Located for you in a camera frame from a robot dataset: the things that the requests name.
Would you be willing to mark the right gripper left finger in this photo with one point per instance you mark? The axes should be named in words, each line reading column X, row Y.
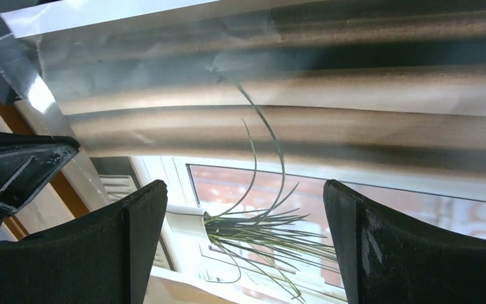
column 105, row 256

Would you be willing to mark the glossy plant photo print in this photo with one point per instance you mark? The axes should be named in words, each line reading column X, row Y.
column 244, row 109

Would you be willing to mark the brown cardboard backing board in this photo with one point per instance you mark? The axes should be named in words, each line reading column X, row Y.
column 21, row 134

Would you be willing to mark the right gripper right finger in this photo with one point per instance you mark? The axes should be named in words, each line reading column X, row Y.
column 385, row 256

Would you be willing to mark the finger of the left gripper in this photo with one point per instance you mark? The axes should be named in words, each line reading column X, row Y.
column 25, row 169

